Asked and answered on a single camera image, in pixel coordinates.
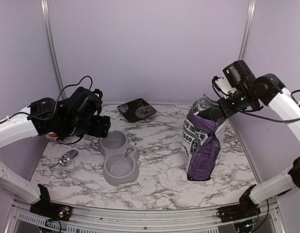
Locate right aluminium frame post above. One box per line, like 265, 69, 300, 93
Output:
238, 0, 257, 60

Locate metal food scoop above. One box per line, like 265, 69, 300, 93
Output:
49, 150, 79, 168

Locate purple pet food bag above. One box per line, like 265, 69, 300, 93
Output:
181, 95, 227, 181

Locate front aluminium rail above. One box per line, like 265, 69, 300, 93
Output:
3, 198, 287, 233

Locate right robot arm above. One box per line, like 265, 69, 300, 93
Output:
217, 60, 300, 217

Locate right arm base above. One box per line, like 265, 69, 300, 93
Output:
216, 204, 261, 223

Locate red and white bowl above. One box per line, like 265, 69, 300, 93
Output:
46, 133, 58, 139

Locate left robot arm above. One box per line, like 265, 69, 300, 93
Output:
0, 87, 111, 216

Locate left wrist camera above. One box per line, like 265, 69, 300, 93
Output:
93, 88, 103, 99

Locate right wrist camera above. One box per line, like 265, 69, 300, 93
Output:
212, 76, 236, 98

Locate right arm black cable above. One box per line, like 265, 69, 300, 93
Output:
212, 77, 300, 124

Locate black floral square plate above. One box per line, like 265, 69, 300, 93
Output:
117, 98, 157, 123

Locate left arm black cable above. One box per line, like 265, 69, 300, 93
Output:
55, 75, 103, 146

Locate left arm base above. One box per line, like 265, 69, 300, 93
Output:
30, 203, 72, 221

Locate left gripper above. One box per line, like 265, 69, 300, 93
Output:
61, 114, 111, 137

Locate grey double pet bowl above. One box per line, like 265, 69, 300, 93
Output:
100, 131, 139, 186

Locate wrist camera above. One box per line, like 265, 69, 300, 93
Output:
212, 76, 236, 98
93, 88, 103, 99

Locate aluminium frame post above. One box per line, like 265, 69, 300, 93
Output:
238, 0, 257, 60
40, 0, 64, 91

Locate left aluminium frame post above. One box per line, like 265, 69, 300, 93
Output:
40, 0, 64, 91

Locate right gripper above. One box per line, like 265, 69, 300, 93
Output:
218, 85, 260, 117

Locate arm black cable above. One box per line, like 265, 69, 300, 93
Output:
212, 77, 300, 124
55, 75, 103, 146

